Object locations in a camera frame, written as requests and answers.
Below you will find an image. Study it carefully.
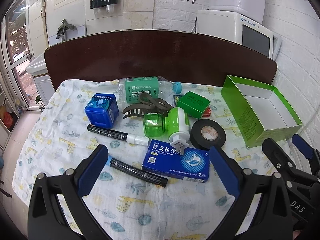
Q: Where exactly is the black marker blue cap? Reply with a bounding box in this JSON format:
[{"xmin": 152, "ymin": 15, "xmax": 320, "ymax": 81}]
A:
[{"xmin": 106, "ymin": 155, "xmax": 168, "ymax": 187}]

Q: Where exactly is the green label soda water bottle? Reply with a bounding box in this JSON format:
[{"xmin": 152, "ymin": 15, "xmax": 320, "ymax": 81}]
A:
[{"xmin": 118, "ymin": 76, "xmax": 182, "ymax": 104}]

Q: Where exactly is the green open cardboard box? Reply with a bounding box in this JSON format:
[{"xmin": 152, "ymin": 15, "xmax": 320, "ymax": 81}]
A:
[{"xmin": 221, "ymin": 75, "xmax": 303, "ymax": 148}]

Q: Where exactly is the black electrical tape roll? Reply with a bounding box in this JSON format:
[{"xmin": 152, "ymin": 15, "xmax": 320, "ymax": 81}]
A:
[{"xmin": 190, "ymin": 119, "xmax": 226, "ymax": 151}]

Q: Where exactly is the small red object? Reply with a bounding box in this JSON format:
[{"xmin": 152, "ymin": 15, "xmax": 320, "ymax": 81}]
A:
[{"xmin": 202, "ymin": 106, "xmax": 212, "ymax": 118}]

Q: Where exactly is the small green cardboard box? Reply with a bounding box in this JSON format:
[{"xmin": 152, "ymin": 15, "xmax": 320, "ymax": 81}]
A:
[{"xmin": 176, "ymin": 91, "xmax": 210, "ymax": 119}]

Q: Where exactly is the black marker white cap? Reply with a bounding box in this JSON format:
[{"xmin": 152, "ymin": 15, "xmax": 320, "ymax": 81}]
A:
[{"xmin": 87, "ymin": 124, "xmax": 149, "ymax": 146}]

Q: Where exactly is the green mosquito repellent plug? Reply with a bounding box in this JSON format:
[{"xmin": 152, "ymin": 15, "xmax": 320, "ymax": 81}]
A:
[{"xmin": 143, "ymin": 107, "xmax": 190, "ymax": 155}]

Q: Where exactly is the giraffe print white cloth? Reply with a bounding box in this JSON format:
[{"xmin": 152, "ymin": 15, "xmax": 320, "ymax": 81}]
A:
[{"xmin": 12, "ymin": 80, "xmax": 275, "ymax": 239}]

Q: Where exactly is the blue medicine tablet box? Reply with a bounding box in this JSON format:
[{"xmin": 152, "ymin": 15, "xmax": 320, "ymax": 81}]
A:
[{"xmin": 142, "ymin": 139, "xmax": 210, "ymax": 183}]

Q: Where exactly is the blue square plastic container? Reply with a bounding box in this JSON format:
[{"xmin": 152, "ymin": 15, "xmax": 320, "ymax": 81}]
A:
[{"xmin": 85, "ymin": 93, "xmax": 119, "ymax": 129}]

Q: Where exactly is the tiger picture card pack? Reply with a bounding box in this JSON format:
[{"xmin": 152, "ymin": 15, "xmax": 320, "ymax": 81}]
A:
[{"xmin": 173, "ymin": 95, "xmax": 182, "ymax": 107}]

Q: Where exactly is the white cupboard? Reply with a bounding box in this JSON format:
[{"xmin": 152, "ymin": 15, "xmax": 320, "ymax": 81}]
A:
[{"xmin": 26, "ymin": 53, "xmax": 55, "ymax": 106}]

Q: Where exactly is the dark brown wooden table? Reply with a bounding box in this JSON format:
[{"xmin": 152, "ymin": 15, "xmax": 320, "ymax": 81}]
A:
[{"xmin": 44, "ymin": 30, "xmax": 277, "ymax": 87}]

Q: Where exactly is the white cabinet with screen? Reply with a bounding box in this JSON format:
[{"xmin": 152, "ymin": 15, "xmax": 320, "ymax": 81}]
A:
[{"xmin": 195, "ymin": 10, "xmax": 282, "ymax": 60}]

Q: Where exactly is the brown hair claw clip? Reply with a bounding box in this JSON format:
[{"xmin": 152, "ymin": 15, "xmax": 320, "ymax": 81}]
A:
[{"xmin": 122, "ymin": 92, "xmax": 173, "ymax": 119}]

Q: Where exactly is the window with frame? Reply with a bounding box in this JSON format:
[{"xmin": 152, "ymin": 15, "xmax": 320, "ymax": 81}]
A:
[{"xmin": 2, "ymin": 0, "xmax": 37, "ymax": 109}]

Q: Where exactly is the grey wall bracket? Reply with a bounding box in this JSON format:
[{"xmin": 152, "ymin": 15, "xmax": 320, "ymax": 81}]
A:
[{"xmin": 56, "ymin": 19, "xmax": 76, "ymax": 41}]

